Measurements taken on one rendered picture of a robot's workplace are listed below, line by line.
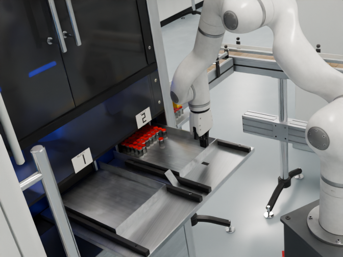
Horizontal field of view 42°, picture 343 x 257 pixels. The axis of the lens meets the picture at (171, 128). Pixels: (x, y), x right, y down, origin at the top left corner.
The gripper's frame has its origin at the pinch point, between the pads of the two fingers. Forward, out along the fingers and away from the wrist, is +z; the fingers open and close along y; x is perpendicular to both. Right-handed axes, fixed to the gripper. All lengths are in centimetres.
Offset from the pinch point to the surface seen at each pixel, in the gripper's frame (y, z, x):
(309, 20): -143, -4, -17
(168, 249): 7, 63, -24
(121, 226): 52, 2, 2
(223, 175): 10.8, 4.3, 15.1
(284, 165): -86, 68, -7
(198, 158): 7.7, 2.3, 2.4
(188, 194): 27.6, 2.3, 11.5
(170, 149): 5.2, 4.1, -13.6
